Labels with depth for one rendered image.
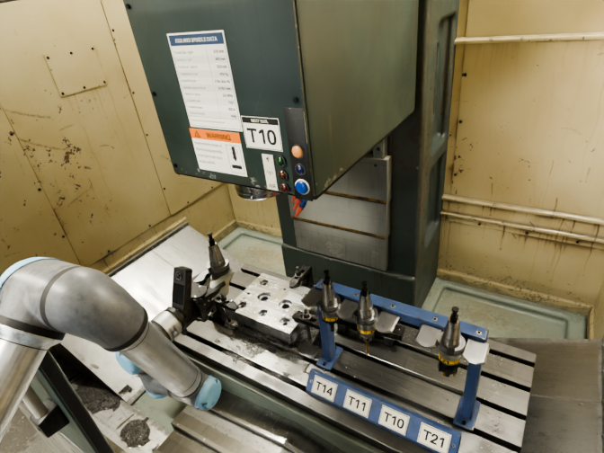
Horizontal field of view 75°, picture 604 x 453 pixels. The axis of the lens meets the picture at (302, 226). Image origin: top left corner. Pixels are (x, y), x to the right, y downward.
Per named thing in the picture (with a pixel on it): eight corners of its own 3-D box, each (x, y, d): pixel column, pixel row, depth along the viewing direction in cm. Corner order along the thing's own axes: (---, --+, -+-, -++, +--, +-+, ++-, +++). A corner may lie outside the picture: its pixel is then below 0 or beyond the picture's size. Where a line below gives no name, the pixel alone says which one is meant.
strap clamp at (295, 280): (297, 306, 157) (292, 277, 150) (290, 304, 159) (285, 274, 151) (314, 287, 167) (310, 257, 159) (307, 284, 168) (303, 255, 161)
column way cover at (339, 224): (386, 273, 168) (386, 160, 142) (293, 248, 192) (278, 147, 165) (391, 267, 172) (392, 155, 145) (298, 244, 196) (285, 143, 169)
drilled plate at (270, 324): (291, 343, 136) (289, 333, 134) (227, 317, 151) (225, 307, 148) (324, 302, 152) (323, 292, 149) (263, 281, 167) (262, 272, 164)
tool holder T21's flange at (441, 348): (464, 340, 97) (465, 333, 96) (464, 359, 92) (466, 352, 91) (437, 336, 99) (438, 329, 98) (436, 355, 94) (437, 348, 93)
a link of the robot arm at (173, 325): (146, 316, 100) (167, 326, 96) (159, 305, 103) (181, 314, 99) (155, 337, 104) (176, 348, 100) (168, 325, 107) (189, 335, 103)
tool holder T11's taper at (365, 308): (377, 311, 105) (377, 291, 102) (368, 321, 103) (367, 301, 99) (363, 304, 108) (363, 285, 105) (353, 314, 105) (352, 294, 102)
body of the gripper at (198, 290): (199, 301, 116) (168, 329, 107) (191, 278, 111) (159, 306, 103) (219, 308, 112) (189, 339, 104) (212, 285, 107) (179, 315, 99)
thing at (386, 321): (390, 336, 100) (390, 333, 99) (370, 329, 102) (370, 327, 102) (400, 318, 105) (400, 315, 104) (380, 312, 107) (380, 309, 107)
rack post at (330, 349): (330, 371, 129) (322, 304, 114) (315, 366, 132) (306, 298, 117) (343, 350, 136) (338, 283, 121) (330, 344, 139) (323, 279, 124)
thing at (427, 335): (434, 351, 94) (434, 349, 94) (412, 343, 97) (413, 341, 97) (442, 332, 99) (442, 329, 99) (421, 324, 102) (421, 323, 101)
